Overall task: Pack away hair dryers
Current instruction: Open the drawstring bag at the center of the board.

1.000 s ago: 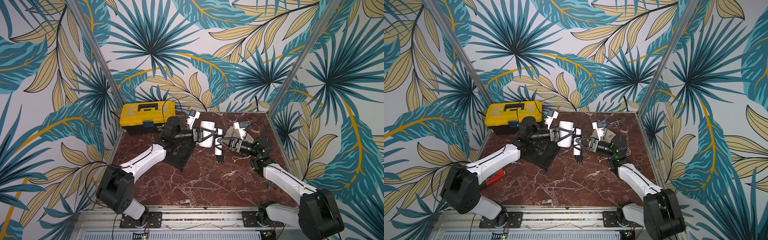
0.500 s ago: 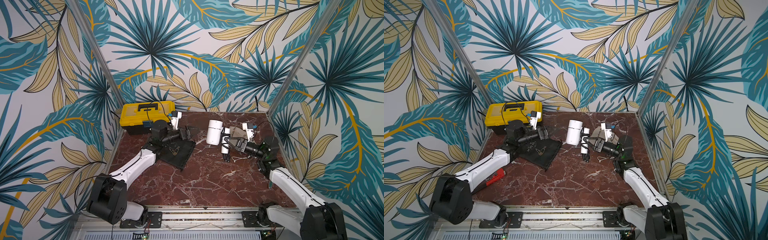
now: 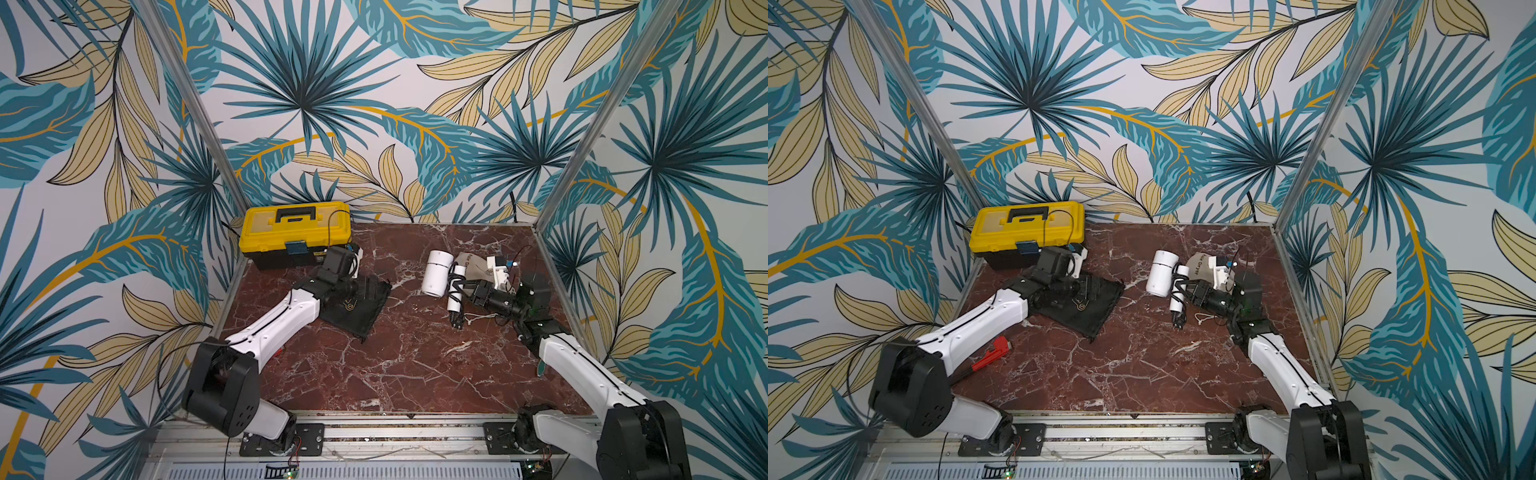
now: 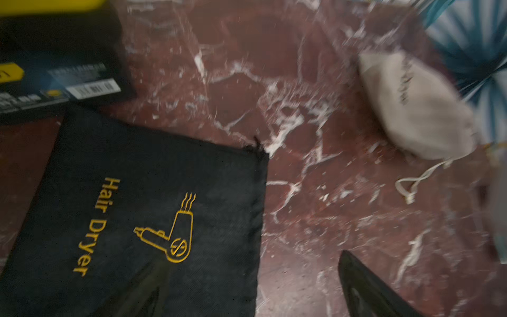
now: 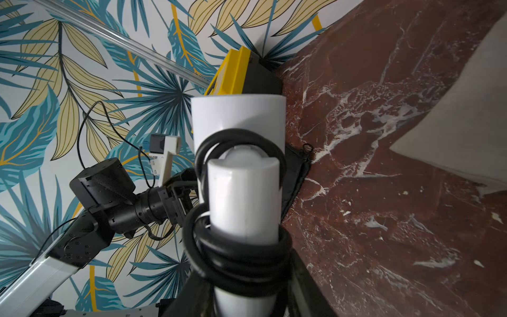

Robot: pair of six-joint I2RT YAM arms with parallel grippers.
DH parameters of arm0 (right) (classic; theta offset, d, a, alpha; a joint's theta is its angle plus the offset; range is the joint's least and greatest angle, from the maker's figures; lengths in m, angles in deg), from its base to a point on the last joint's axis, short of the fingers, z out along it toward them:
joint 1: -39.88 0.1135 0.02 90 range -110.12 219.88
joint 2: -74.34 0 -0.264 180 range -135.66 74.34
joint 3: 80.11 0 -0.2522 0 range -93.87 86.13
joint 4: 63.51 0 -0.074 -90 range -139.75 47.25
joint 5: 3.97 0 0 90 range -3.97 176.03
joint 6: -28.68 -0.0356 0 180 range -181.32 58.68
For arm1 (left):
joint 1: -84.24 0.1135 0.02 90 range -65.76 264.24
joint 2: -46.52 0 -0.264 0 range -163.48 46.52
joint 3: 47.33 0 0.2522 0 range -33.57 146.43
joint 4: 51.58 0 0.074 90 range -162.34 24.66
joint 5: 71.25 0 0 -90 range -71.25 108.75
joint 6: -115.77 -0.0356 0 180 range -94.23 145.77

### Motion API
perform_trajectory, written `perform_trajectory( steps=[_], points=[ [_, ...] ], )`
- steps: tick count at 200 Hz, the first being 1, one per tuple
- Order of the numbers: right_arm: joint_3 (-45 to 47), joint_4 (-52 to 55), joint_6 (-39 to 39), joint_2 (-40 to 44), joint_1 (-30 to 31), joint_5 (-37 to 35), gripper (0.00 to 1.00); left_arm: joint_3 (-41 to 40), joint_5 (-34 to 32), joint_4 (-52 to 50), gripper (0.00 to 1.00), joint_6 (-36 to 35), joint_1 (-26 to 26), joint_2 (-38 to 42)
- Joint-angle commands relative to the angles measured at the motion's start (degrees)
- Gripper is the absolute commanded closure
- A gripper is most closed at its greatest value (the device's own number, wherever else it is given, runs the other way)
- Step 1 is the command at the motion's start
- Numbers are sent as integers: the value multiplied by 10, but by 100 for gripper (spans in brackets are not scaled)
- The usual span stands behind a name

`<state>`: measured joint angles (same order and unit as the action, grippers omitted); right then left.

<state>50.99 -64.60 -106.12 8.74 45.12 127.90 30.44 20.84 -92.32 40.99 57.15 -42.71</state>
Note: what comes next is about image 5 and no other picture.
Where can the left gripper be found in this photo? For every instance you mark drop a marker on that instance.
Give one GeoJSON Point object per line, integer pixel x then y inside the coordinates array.
{"type": "Point", "coordinates": [172, 201]}

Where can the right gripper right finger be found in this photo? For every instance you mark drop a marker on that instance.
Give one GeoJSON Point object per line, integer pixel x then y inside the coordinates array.
{"type": "Point", "coordinates": [305, 298]}

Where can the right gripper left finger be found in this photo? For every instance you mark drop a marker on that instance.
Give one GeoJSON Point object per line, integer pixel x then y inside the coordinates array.
{"type": "Point", "coordinates": [195, 299]}

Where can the white hair dryer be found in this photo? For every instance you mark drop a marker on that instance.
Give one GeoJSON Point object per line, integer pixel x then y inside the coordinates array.
{"type": "Point", "coordinates": [239, 253]}

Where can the beige drawstring dryer bag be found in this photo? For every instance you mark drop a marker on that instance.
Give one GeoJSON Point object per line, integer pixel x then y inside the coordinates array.
{"type": "Point", "coordinates": [465, 133]}

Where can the black drawstring dryer bag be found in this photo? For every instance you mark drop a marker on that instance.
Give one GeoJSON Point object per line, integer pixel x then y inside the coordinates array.
{"type": "Point", "coordinates": [298, 166]}

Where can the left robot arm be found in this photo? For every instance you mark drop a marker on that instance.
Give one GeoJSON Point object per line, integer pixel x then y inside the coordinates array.
{"type": "Point", "coordinates": [111, 208]}

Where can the yellow black toolbox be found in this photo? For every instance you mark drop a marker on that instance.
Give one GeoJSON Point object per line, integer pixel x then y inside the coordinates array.
{"type": "Point", "coordinates": [241, 73]}

